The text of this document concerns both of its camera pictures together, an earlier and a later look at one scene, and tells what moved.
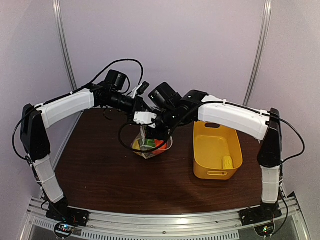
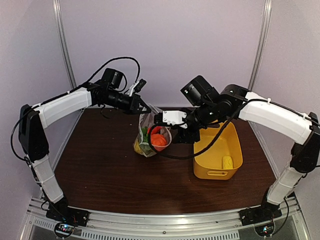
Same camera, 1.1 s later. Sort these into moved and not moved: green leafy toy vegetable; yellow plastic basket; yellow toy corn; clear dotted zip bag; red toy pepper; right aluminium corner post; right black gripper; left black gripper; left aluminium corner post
Moved: green leafy toy vegetable; red toy pepper; right black gripper
Not moved: yellow plastic basket; left black gripper; left aluminium corner post; yellow toy corn; clear dotted zip bag; right aluminium corner post
